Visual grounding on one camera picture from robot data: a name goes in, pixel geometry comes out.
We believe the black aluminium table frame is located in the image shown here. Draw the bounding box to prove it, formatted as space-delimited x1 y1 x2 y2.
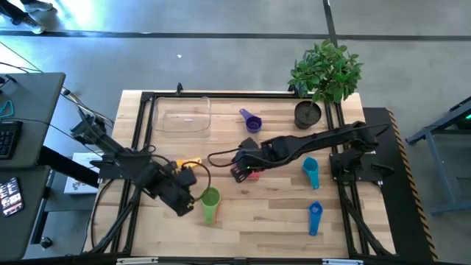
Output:
82 82 397 258

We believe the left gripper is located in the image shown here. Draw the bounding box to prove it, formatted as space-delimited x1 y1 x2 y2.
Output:
141 161 196 217

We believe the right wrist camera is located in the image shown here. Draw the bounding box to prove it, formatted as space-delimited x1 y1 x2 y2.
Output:
238 137 259 151

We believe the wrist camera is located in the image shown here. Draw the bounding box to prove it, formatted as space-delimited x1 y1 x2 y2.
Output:
238 137 259 151
175 167 198 188

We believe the indigo measuring cup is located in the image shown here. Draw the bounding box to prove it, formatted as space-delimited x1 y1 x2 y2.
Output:
238 108 263 134

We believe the black mat with hazard stripe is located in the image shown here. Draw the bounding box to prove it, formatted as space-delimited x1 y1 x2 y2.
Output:
362 106 439 262

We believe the silver aluminium bar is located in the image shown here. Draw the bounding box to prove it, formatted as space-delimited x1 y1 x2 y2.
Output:
116 257 159 265
322 258 364 265

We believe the black plant pot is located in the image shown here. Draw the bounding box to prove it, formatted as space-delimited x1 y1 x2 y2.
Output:
293 100 323 130

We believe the green measuring cup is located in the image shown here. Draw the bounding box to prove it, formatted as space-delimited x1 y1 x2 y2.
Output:
199 185 222 225

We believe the teal plastic clip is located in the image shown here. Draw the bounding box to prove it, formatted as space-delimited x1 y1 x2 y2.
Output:
0 99 15 119

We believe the teal measuring cup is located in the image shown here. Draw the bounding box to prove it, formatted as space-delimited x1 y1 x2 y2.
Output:
302 155 321 191

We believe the large orange measuring cup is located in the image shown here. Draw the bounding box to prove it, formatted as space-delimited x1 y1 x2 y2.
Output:
175 157 203 170

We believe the grey desk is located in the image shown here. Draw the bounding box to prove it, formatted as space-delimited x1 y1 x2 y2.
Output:
0 72 66 170
0 165 52 261

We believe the black keyboard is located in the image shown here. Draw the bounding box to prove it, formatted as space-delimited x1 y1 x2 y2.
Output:
0 120 23 160

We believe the clear plastic basket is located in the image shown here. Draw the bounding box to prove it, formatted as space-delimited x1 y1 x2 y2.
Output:
151 96 213 139

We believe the small green potted tree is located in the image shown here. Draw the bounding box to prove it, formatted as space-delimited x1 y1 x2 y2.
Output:
286 38 365 106

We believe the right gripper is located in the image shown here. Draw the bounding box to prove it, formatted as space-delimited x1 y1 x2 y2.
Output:
230 145 277 184

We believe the black camera cable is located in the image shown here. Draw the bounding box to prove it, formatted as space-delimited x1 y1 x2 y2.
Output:
182 160 213 202
208 147 240 169

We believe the white booklet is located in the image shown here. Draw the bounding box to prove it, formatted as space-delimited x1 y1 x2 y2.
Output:
63 152 107 195

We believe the smartphone with lit screen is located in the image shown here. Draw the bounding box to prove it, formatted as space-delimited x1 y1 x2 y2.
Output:
0 177 25 218

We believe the blue metal work table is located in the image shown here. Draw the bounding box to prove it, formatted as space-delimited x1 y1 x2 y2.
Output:
405 96 471 216

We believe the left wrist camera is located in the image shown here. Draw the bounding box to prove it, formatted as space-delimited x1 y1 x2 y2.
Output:
175 167 198 188

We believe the person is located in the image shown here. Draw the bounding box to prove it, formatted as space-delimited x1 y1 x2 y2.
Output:
0 0 54 35

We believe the small blue measuring cup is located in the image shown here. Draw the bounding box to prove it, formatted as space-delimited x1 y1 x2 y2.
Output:
308 200 325 237

